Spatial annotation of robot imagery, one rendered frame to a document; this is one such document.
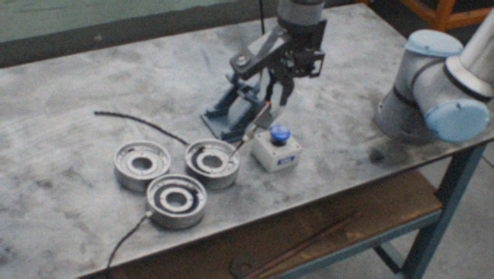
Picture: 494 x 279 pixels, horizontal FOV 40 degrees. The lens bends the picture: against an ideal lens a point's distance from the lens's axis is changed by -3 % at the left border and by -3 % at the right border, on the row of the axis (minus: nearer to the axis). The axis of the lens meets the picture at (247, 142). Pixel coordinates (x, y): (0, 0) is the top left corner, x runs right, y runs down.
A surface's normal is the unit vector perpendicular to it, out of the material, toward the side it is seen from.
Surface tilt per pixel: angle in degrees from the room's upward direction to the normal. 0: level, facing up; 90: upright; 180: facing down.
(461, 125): 97
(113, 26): 90
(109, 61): 0
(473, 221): 0
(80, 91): 0
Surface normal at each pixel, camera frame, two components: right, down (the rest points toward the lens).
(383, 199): 0.15, -0.76
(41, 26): 0.50, 0.61
